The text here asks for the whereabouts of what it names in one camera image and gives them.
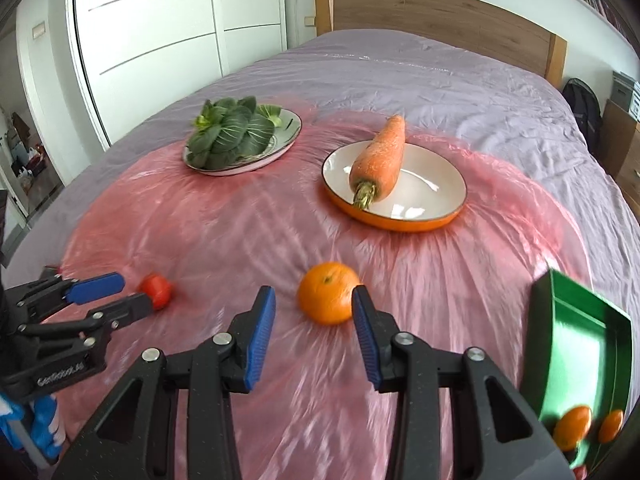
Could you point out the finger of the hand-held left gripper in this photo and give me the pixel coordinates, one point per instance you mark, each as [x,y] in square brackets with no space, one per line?
[97,286]
[127,310]

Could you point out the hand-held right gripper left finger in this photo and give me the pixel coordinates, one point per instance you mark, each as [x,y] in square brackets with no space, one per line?
[261,340]

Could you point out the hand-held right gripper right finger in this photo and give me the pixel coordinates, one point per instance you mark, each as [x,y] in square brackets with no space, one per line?
[367,340]

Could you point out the orange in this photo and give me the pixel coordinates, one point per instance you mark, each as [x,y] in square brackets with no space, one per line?
[611,426]
[327,295]
[572,427]

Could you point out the green rectangular tray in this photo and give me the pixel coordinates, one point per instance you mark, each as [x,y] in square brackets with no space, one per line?
[575,350]

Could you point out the pink plastic sheet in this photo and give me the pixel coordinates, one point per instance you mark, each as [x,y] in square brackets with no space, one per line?
[225,240]

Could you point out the orange enamel plate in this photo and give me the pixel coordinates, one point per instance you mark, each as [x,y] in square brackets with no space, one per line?
[430,195]

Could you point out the carrot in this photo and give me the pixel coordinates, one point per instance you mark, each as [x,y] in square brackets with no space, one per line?
[380,160]

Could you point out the bok choy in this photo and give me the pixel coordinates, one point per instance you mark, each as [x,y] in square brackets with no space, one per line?
[230,135]

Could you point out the white plate with green rim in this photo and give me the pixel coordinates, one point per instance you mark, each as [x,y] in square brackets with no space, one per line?
[287,127]

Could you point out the white wardrobe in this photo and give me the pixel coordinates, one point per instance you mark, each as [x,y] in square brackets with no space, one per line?
[150,35]

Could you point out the bed with purple sheet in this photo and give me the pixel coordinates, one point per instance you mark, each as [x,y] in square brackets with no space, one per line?
[400,70]

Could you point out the black backpack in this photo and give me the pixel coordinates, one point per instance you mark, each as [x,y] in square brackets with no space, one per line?
[582,110]

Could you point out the wooden dresser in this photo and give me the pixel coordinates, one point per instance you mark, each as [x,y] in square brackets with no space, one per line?
[622,150]

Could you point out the wooden headboard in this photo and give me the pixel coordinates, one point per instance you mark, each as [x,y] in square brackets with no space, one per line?
[440,15]

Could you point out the grey printer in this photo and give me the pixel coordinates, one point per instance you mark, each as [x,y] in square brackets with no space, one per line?
[627,92]

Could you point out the beige wall switch panel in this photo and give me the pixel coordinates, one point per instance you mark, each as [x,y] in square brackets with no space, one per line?
[38,30]

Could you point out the small wall switch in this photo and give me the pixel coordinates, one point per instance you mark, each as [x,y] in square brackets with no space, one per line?
[311,21]

